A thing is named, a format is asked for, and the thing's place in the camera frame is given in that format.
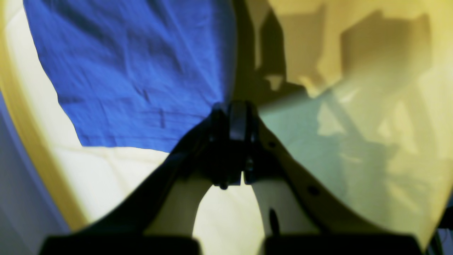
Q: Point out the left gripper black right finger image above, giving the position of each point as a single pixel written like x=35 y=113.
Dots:
x=300 y=216

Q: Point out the left gripper white left finger image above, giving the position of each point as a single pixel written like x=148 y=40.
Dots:
x=158 y=217

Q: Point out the blue-grey T-shirt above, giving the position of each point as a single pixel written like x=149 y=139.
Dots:
x=135 y=73

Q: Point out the yellow table cloth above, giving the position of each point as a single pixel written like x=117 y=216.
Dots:
x=358 y=91

